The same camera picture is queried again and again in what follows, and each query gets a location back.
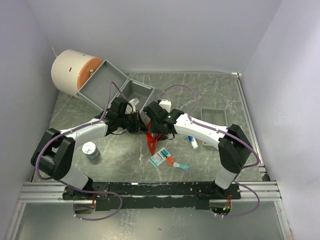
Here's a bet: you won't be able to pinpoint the grey metal case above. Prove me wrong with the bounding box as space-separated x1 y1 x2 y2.
76 60 156 111

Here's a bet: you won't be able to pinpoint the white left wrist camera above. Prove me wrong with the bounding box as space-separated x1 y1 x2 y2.
128 98 140 112

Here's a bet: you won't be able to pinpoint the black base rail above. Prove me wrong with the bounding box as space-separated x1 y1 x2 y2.
62 181 241 211

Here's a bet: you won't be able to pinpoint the aluminium frame rail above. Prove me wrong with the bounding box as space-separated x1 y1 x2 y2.
18 181 282 203

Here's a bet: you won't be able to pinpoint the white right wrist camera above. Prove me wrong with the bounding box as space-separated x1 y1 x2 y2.
157 99 172 113

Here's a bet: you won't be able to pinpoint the teal wipe sachet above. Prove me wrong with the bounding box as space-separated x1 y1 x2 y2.
149 147 171 168

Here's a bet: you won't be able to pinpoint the white cylinder with orange face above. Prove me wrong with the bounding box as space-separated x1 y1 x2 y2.
51 49 103 98

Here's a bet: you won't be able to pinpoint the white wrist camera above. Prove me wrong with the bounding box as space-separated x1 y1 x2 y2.
128 98 140 112
157 99 172 113

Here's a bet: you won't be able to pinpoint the grey divided tray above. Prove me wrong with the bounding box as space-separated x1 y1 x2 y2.
200 108 228 126

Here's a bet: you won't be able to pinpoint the white round jar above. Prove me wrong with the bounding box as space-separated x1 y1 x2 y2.
81 141 100 160

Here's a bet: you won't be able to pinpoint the red first aid pouch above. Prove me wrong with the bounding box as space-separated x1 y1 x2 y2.
145 132 163 156

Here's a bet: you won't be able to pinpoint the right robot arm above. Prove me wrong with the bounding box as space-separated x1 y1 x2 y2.
143 101 253 199

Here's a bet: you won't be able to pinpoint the teal capped tube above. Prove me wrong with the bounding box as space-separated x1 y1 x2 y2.
173 162 189 171

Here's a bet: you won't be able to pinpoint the small red scissors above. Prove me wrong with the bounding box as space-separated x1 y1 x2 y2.
165 156 176 167

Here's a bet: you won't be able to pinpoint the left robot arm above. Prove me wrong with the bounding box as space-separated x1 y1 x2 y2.
30 97 146 200

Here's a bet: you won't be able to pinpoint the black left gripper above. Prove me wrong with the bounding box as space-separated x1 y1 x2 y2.
118 110 150 135

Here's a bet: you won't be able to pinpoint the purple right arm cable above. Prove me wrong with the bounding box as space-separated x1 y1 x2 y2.
158 84 261 218

